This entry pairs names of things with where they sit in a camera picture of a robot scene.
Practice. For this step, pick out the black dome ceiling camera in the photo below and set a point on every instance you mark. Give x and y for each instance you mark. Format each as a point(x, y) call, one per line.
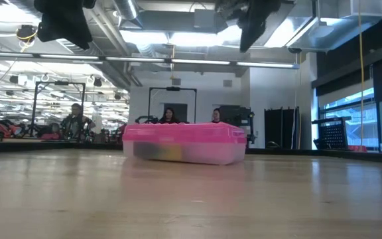
point(294, 50)

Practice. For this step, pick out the pink-lidded clear pencil box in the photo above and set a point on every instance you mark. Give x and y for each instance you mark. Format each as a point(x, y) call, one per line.
point(184, 136)

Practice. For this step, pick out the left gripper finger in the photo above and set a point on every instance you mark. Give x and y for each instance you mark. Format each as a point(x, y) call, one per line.
point(68, 30)

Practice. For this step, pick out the black camera rig frame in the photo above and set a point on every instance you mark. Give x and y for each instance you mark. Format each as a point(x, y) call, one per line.
point(172, 88)
point(61, 83)

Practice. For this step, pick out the black aluminium table frame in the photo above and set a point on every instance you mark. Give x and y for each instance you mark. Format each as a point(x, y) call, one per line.
point(61, 146)

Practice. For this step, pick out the long ceiling light strip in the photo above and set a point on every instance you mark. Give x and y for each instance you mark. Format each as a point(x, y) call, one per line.
point(197, 61)

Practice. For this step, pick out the black perforated cart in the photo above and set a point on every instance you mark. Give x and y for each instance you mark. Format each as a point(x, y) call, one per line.
point(333, 136)

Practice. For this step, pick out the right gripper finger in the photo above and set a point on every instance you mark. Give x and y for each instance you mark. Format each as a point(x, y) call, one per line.
point(252, 30)

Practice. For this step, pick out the grey square wall vent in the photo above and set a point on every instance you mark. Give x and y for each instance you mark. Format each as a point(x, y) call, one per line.
point(176, 81)
point(227, 83)

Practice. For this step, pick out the bright ceiling light panel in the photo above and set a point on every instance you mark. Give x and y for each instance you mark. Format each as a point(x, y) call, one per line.
point(191, 39)

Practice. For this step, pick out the silver rectangular ventilation duct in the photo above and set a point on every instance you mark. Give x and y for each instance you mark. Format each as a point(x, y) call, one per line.
point(327, 33)

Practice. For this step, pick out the silver round ventilation duct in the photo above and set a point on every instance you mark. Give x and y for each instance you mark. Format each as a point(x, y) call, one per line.
point(128, 10)

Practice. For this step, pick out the black robot station equipment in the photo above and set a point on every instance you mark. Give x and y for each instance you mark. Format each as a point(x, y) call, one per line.
point(235, 116)

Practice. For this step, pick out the green yellow crayon box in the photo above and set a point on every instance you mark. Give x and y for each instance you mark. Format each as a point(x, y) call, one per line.
point(171, 152)

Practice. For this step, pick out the black round ceiling fixture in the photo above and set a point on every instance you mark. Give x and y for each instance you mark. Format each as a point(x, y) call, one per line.
point(26, 33)

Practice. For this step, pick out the silver corrugated flexible duct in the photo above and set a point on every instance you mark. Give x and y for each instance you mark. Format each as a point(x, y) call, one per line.
point(75, 48)

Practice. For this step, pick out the person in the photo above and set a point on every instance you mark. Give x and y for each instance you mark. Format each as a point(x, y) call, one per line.
point(216, 115)
point(168, 116)
point(76, 121)
point(54, 131)

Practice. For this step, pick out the black folding partition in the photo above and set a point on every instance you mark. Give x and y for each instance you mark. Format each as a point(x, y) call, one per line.
point(280, 127)

